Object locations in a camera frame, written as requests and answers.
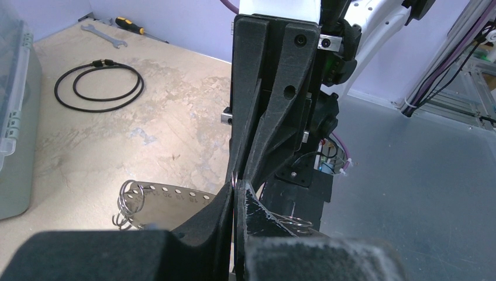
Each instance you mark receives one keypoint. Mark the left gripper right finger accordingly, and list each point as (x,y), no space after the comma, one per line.
(267,250)

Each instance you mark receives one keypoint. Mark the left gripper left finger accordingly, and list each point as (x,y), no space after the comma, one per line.
(199,249)

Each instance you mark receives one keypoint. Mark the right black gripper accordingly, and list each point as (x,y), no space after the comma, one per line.
(278,67)

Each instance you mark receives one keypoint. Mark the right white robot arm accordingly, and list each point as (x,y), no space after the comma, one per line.
(367,25)

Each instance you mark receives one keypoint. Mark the silver open-end spanner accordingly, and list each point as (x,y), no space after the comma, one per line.
(116,43)

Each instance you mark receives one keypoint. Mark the yellow black screwdriver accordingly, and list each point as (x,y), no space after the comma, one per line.
(128,25)

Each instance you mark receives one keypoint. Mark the clear plastic storage box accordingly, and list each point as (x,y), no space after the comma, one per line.
(21,85)

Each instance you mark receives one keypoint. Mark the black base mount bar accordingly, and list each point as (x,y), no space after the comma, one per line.
(297,193)

